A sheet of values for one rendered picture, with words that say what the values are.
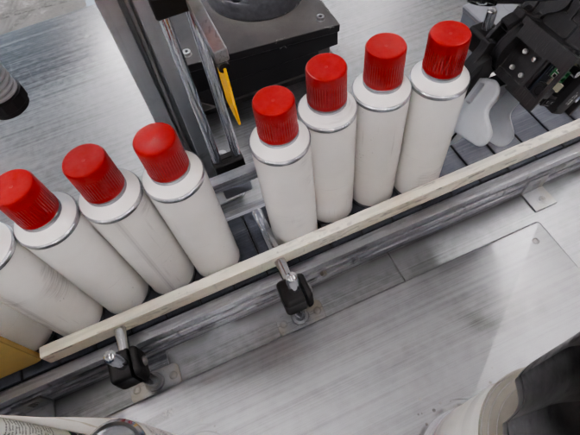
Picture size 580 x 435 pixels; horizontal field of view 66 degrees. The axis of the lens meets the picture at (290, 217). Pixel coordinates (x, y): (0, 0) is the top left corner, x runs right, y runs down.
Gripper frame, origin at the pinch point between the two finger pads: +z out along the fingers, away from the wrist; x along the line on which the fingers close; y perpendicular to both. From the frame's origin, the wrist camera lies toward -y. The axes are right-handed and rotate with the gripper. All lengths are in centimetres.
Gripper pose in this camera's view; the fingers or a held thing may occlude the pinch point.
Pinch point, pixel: (445, 132)
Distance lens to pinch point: 53.3
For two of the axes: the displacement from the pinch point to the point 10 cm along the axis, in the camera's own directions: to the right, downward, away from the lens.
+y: 3.9, 7.7, -5.0
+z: -3.8, 6.3, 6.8
